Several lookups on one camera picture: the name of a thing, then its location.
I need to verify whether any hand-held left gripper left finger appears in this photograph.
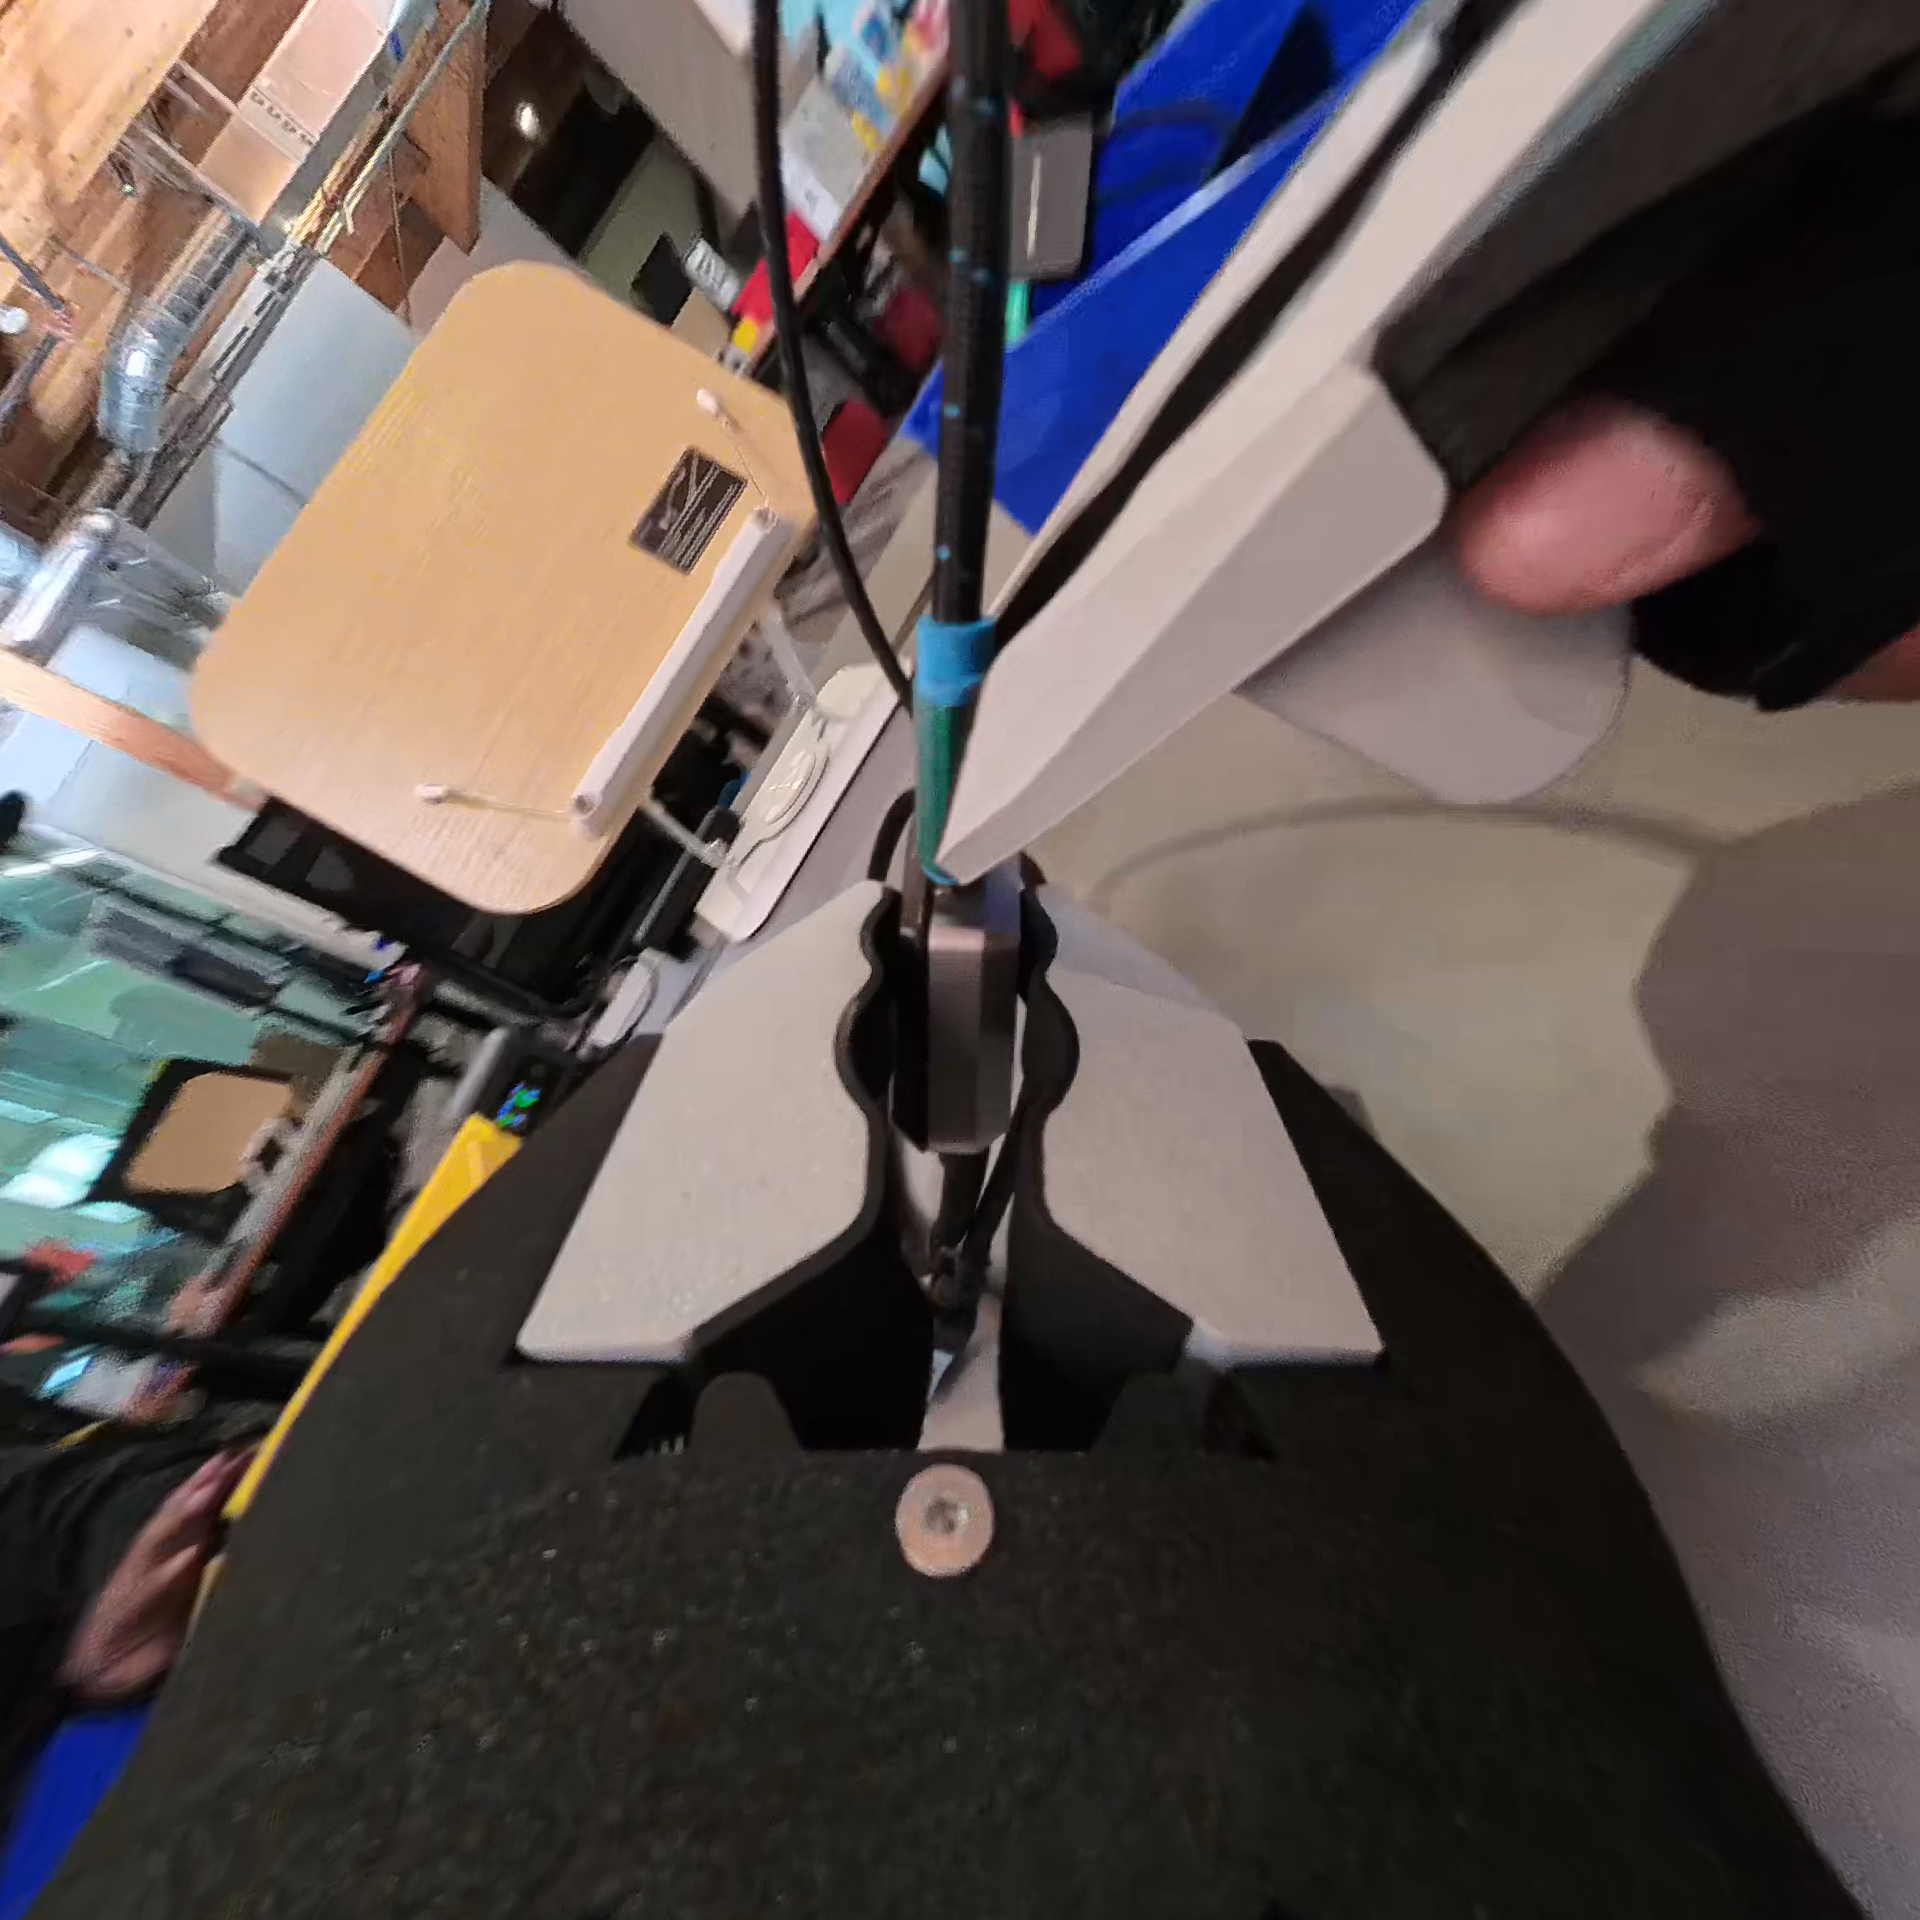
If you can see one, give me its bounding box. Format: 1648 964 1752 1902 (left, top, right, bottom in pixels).
511 881 900 1367

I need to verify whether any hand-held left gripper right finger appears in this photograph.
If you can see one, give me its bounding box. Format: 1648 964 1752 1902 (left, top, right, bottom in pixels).
1007 881 1386 1367

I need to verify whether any green-plug braided hdmi cable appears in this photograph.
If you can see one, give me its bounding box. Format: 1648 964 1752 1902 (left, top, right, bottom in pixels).
916 0 1003 892

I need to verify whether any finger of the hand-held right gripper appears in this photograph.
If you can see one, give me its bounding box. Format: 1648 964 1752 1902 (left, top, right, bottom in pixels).
938 0 1920 889
995 0 1480 620

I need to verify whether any small grey box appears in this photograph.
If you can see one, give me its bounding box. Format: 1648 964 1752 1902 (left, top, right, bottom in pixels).
1011 128 1092 282

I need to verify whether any metal bottle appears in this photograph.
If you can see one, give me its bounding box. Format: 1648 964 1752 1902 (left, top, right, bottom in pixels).
0 508 131 665

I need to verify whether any person's right hand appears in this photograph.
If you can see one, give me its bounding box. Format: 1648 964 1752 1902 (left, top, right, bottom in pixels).
1464 178 1920 709

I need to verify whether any silver flexible duct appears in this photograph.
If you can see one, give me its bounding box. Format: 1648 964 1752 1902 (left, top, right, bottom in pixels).
91 278 205 451

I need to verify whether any yellow panel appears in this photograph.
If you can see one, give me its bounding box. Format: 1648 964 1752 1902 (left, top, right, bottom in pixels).
224 1109 527 1517

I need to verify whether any white plastic device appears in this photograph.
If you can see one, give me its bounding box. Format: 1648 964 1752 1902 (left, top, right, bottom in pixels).
719 665 900 944

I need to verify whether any grey hdmi adapter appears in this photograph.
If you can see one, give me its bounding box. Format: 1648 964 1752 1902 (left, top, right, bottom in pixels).
894 879 1039 1323

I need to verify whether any light wooden chair seat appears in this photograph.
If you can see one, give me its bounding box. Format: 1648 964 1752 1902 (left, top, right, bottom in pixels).
188 260 818 916

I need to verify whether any storage shelf with boxes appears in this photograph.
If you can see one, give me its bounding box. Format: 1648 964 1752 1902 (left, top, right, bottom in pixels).
661 0 1022 497

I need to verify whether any blue plastic bin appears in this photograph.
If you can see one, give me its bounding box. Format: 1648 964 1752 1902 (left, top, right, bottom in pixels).
960 0 1427 536

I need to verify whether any black chair with wooden back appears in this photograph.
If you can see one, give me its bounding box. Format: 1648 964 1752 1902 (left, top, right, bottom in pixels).
117 1057 310 1206

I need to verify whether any thin black cable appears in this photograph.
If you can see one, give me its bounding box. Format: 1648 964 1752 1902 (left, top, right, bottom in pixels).
754 0 916 709

